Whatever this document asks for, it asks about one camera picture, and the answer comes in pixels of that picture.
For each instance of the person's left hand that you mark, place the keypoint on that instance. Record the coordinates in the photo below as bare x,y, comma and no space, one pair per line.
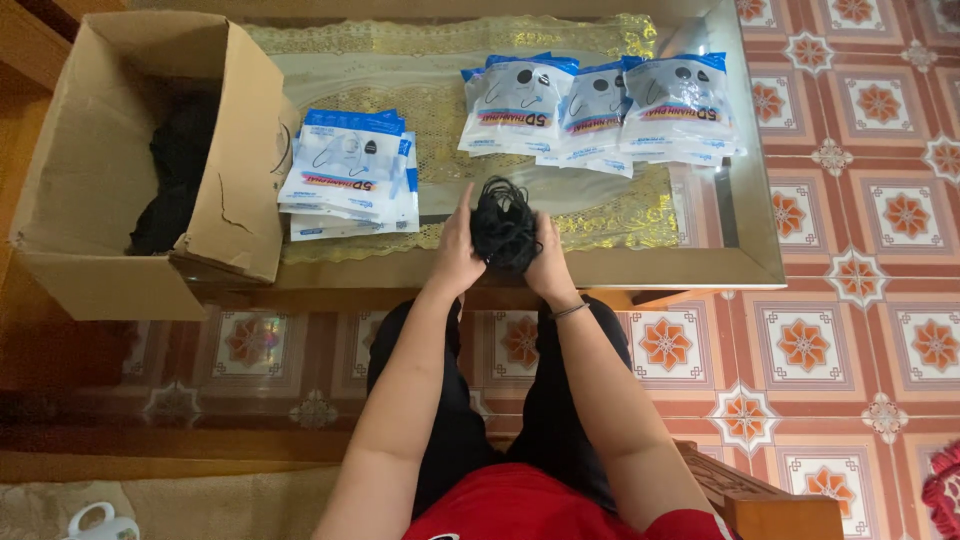
456,255

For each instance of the person's right hand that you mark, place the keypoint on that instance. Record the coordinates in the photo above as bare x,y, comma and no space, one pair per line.
551,266

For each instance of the person's right fingers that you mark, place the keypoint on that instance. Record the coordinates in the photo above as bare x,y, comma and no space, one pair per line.
546,231

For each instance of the person's left fingers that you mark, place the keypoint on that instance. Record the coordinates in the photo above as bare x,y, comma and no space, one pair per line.
466,206

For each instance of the bundle of black face masks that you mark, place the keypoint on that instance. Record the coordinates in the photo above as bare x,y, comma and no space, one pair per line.
504,225

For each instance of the thin dark wrist band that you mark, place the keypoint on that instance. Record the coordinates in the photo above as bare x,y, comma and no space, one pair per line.
570,310

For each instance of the gold lace table mat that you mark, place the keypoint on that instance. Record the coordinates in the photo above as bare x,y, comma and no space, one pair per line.
435,127

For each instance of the stack of flat mask packets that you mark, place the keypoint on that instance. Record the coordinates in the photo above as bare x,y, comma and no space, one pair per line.
345,161

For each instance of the piles of filled mask packets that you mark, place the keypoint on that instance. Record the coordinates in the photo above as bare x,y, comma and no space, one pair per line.
600,112

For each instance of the black trousers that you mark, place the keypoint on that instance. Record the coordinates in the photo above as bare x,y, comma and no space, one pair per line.
555,420

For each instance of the glass-topped wooden table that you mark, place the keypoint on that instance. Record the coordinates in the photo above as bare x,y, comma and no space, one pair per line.
739,247

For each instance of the red shirt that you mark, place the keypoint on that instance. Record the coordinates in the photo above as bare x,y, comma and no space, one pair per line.
525,506

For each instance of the heap of black face masks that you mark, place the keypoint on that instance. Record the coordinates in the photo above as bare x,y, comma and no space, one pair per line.
178,187

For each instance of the carved wooden chair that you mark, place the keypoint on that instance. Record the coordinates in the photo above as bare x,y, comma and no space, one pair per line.
765,510

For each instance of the brown cardboard box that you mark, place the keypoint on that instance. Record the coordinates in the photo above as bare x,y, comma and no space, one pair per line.
90,157

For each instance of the beige floor mat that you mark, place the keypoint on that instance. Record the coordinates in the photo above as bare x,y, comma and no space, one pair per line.
210,506

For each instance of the red knitted item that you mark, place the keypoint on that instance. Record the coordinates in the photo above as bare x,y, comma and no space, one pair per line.
943,487

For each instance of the white ceramic cup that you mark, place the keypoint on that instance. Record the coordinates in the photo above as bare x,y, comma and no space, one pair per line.
101,525

